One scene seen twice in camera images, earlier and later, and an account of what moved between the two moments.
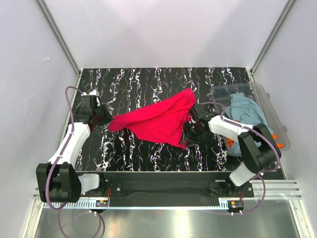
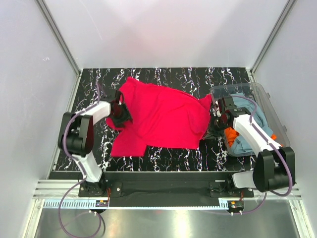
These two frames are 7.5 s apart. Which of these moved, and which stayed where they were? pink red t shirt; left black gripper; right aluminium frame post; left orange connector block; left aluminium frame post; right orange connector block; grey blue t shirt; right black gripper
Moved: pink red t shirt; right black gripper; left black gripper
Stayed: left aluminium frame post; right orange connector block; right aluminium frame post; left orange connector block; grey blue t shirt
